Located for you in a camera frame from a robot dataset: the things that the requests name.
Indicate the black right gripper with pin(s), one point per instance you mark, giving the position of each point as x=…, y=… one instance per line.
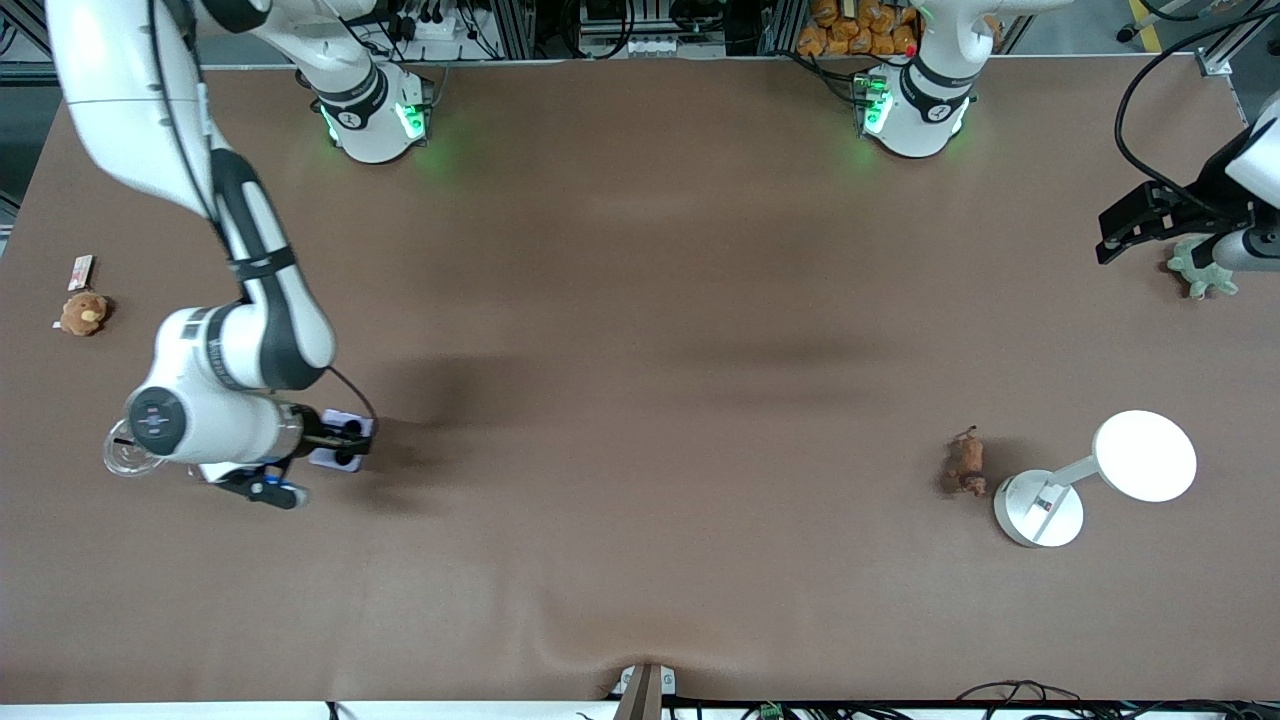
x=320, y=437

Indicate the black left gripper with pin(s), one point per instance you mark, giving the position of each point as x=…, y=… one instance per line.
x=1187, y=207

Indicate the lilac flip phone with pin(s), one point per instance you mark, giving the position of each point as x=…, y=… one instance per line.
x=345, y=455

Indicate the brown lion statue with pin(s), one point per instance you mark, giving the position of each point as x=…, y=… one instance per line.
x=966, y=462

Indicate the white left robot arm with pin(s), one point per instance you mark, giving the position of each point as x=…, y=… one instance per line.
x=920, y=110

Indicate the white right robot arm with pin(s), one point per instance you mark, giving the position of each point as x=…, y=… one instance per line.
x=230, y=340

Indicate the green plush toy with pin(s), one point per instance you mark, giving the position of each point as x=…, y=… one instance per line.
x=1195, y=275

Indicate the clear plastic cup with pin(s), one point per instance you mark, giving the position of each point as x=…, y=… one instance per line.
x=120, y=458

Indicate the white round desk lamp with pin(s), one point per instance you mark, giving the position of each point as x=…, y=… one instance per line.
x=1140, y=460

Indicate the brown plush toy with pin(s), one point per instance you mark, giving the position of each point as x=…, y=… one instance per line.
x=83, y=314

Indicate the small printed paper tag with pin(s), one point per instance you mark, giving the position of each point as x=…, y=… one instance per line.
x=81, y=271

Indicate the pile of orange plush toys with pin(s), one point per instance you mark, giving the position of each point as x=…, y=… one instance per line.
x=860, y=28

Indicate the metal table edge clamp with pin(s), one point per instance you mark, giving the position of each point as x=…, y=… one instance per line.
x=643, y=690

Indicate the white power strip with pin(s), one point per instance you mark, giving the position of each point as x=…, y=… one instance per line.
x=430, y=25

